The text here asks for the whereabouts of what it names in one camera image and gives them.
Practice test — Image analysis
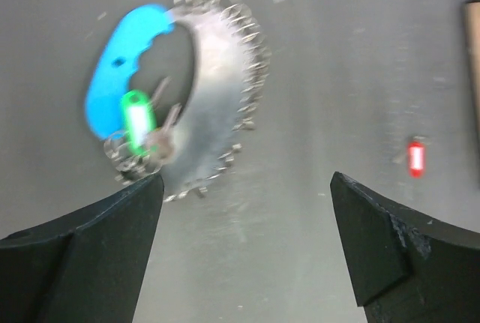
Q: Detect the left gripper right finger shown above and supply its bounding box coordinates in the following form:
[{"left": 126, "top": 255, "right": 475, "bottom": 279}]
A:
[{"left": 330, "top": 172, "right": 479, "bottom": 322}]

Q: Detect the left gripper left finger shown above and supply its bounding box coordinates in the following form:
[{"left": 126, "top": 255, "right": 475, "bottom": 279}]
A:
[{"left": 1, "top": 175, "right": 164, "bottom": 322}]

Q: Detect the red capped key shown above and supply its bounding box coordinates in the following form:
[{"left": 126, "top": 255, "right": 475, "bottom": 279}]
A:
[{"left": 392, "top": 135, "right": 428, "bottom": 178}]

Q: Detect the green capped key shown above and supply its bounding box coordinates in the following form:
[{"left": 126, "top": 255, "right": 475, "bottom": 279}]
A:
[{"left": 119, "top": 77, "right": 183, "bottom": 161}]

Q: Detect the metal keyring with blue handle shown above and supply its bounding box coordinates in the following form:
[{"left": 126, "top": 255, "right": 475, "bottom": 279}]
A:
[{"left": 84, "top": 0, "right": 271, "bottom": 202}]

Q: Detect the upper wooden shelf board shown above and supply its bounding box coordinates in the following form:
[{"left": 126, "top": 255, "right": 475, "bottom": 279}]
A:
[{"left": 463, "top": 0, "right": 479, "bottom": 115}]

